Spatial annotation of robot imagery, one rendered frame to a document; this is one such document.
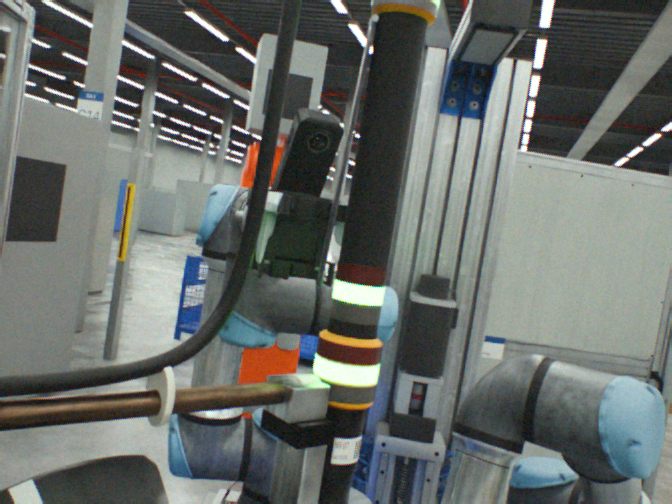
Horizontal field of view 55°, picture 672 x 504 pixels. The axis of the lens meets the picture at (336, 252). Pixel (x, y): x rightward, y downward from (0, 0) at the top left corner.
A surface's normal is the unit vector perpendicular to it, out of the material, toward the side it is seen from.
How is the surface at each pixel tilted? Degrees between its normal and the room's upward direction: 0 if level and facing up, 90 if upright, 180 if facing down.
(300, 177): 122
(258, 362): 90
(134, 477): 40
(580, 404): 68
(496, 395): 78
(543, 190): 91
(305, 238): 90
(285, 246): 90
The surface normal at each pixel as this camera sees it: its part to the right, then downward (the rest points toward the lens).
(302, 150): 0.20, 0.61
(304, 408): 0.66, 0.15
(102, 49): -0.26, 0.01
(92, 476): 0.69, -0.63
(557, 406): -0.53, -0.25
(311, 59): 0.22, 0.09
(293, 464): -0.74, -0.08
